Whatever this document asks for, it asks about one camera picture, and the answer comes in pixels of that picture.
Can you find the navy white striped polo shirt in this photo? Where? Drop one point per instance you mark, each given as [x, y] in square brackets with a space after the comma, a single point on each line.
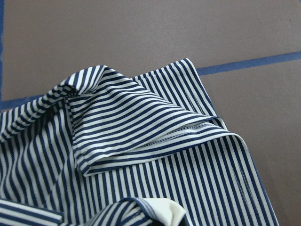
[102, 149]

